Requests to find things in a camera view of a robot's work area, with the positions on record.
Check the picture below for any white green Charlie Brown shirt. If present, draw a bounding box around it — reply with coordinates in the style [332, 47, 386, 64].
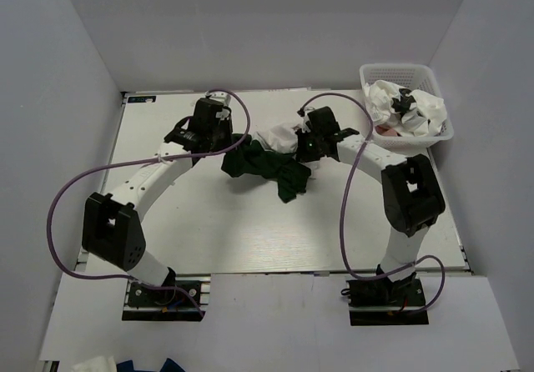
[221, 123, 312, 204]

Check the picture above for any pink t shirt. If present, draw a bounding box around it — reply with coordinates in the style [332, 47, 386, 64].
[375, 125, 400, 137]

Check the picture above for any white t shirt black print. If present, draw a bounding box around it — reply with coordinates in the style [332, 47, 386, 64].
[363, 80, 447, 138]

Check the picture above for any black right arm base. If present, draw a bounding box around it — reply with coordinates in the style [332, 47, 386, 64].
[340, 278, 429, 327]

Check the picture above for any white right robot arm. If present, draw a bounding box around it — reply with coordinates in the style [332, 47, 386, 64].
[296, 107, 446, 304]

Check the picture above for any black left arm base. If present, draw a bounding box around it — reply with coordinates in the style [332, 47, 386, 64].
[122, 276, 211, 322]

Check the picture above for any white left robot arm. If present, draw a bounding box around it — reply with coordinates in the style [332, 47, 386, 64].
[82, 92, 232, 304]

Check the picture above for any small label sticker on table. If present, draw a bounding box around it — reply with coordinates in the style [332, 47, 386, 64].
[127, 96, 157, 103]

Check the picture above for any white plastic basket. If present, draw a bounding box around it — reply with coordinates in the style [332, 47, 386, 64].
[360, 63, 454, 149]

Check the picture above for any blue cloth at bottom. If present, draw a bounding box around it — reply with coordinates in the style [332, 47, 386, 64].
[116, 358, 185, 372]

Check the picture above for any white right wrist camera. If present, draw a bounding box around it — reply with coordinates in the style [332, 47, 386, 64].
[297, 107, 310, 132]

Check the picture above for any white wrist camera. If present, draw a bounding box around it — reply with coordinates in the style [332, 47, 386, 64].
[297, 107, 310, 132]
[205, 91, 231, 120]

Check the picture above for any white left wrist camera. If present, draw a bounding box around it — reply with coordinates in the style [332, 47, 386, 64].
[205, 91, 231, 120]

